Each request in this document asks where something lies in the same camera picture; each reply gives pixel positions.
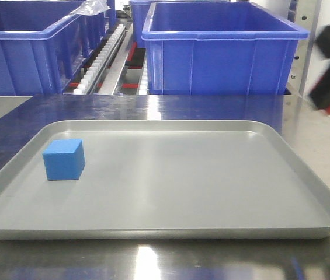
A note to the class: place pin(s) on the blue plastic bin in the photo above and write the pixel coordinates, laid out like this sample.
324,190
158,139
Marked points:
140,20
218,48
43,45

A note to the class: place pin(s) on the blue plastic bin right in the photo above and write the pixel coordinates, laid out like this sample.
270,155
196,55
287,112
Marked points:
218,48

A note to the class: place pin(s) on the blue plastic bin rear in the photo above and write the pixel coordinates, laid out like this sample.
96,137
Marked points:
140,20

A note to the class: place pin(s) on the perforated metal shelf post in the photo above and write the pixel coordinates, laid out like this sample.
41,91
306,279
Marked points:
305,14

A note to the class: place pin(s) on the clear plastic bag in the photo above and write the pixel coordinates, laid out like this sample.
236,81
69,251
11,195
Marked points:
92,7

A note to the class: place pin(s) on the blue plastic bin left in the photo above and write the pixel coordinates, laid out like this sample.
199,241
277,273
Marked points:
43,45

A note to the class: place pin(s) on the roller conveyor rail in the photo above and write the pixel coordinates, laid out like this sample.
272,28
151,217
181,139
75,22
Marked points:
93,75

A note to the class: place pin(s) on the grey metal tray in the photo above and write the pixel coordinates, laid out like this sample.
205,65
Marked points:
165,179

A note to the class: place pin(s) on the blue foam cube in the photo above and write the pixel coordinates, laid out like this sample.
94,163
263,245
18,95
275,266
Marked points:
64,159

